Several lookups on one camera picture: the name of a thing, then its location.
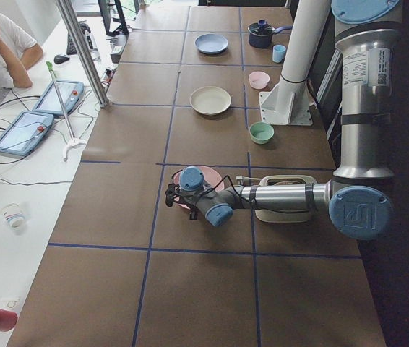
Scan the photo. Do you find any cream plate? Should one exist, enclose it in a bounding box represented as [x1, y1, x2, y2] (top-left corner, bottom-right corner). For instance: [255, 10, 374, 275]
[189, 86, 231, 116]

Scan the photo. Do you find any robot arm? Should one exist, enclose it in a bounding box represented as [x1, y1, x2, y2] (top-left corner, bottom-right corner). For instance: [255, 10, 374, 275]
[165, 1, 402, 240]

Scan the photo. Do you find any light blue cup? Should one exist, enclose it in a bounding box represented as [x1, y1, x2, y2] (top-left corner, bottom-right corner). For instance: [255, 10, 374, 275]
[272, 44, 287, 64]

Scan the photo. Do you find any paper cup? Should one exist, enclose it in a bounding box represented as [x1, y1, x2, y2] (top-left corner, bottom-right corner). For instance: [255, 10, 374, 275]
[1, 203, 25, 228]

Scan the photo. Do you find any dark blue pot with lid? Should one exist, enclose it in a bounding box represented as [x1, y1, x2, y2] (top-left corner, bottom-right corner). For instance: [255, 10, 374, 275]
[248, 20, 293, 48]

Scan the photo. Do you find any white toaster plug and cable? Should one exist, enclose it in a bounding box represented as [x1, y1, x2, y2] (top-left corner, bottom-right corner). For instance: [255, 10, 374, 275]
[236, 175, 262, 186]

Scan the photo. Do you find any white reacher grabber stick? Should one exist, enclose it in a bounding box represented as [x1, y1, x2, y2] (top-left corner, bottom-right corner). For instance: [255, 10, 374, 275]
[46, 61, 87, 162]

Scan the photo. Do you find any green bowl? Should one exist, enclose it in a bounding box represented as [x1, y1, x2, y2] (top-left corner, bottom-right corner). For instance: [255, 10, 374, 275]
[249, 121, 275, 145]

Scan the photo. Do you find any pink bowl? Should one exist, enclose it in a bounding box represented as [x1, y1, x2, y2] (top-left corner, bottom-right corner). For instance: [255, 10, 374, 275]
[249, 71, 270, 90]

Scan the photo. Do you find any black keyboard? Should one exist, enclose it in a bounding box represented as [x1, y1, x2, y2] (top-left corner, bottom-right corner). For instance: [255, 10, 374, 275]
[66, 34, 77, 56]

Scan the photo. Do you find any cream toaster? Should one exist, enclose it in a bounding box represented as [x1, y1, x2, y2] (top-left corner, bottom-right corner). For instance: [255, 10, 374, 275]
[255, 175, 317, 223]

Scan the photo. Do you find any aluminium frame post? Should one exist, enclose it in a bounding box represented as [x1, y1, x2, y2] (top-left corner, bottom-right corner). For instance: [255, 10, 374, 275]
[56, 0, 110, 108]

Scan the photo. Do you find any far teach pendant tablet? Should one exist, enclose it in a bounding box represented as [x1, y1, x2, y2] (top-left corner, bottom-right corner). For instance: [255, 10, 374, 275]
[33, 80, 85, 117]

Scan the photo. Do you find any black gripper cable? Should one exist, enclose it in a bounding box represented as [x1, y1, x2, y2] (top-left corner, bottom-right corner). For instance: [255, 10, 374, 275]
[170, 172, 259, 220]

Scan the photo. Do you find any blue plate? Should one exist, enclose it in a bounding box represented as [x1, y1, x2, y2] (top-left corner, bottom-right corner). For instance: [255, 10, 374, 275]
[194, 33, 228, 55]

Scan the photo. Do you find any black computer mouse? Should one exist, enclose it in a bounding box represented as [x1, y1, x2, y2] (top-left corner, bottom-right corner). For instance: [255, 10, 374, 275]
[53, 54, 70, 64]

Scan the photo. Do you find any near teach pendant tablet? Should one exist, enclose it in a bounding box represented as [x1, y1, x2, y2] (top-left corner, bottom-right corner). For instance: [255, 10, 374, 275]
[0, 111, 54, 157]

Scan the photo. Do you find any white camera post with base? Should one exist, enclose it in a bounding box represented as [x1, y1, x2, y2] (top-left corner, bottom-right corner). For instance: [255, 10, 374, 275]
[259, 0, 331, 126]

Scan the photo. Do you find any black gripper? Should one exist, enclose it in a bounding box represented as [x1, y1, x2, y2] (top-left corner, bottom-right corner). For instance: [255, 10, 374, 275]
[165, 183, 183, 207]

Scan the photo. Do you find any black monitor stand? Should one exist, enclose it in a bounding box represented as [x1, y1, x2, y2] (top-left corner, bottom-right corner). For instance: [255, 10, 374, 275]
[98, 0, 129, 37]

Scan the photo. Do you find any teach pendant tablet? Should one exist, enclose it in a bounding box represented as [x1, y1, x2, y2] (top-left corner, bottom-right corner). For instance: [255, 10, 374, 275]
[0, 111, 54, 157]
[33, 80, 85, 117]

